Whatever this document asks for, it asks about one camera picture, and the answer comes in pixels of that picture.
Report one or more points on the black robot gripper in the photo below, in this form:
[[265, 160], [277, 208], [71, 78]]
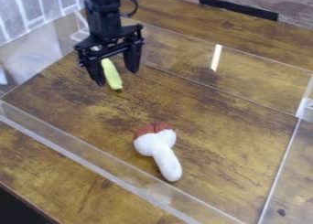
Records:
[[110, 38]]

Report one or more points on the green spoon with metal bowl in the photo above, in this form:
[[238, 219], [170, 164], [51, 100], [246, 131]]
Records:
[[112, 76]]

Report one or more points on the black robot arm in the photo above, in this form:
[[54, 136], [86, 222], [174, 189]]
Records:
[[110, 38]]

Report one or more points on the white plush mushroom toy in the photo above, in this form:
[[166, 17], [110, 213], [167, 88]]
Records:
[[154, 141]]

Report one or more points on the clear acrylic corner bracket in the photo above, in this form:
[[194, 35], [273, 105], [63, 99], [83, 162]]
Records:
[[83, 29]]

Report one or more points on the clear acrylic enclosure wall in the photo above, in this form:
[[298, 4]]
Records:
[[240, 109]]

